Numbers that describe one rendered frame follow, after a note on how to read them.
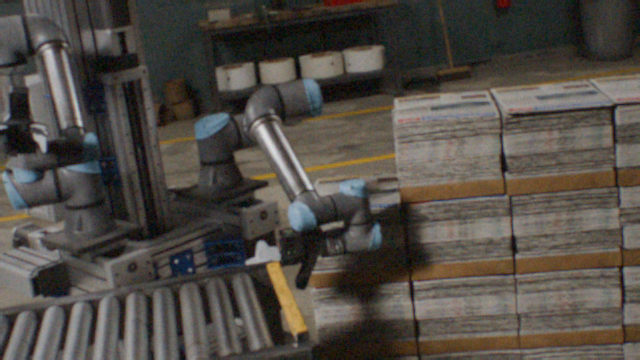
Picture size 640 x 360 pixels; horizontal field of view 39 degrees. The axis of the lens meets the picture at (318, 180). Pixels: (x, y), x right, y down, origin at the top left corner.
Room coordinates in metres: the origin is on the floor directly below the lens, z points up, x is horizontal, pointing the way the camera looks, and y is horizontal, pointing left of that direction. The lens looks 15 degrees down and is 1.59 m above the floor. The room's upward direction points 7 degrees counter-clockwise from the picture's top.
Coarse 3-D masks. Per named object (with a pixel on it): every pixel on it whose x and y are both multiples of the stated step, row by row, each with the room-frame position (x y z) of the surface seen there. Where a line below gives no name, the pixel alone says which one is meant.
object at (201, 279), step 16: (208, 272) 2.14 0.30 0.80; (224, 272) 2.13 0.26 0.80; (240, 272) 2.12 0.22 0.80; (256, 272) 2.12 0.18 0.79; (128, 288) 2.10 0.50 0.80; (144, 288) 2.09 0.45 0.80; (176, 288) 2.09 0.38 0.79; (256, 288) 2.12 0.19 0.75; (272, 288) 2.13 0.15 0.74; (32, 304) 2.07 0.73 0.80; (48, 304) 2.06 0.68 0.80; (64, 304) 2.05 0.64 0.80; (96, 304) 2.06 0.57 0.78; (176, 304) 2.09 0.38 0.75; (208, 304) 2.10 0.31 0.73; (272, 304) 2.13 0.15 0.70; (16, 320) 2.03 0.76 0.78; (96, 320) 2.06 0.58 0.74; (176, 320) 2.09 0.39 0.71; (208, 320) 2.10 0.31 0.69; (64, 336) 2.05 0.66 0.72; (32, 352) 2.04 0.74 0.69
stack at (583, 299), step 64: (320, 192) 2.64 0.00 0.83; (384, 192) 2.56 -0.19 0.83; (576, 192) 2.34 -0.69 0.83; (384, 256) 2.41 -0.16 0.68; (448, 256) 2.39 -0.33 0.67; (320, 320) 2.44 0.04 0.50; (384, 320) 2.41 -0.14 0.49; (448, 320) 2.39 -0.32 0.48; (512, 320) 2.37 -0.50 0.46; (576, 320) 2.34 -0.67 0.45
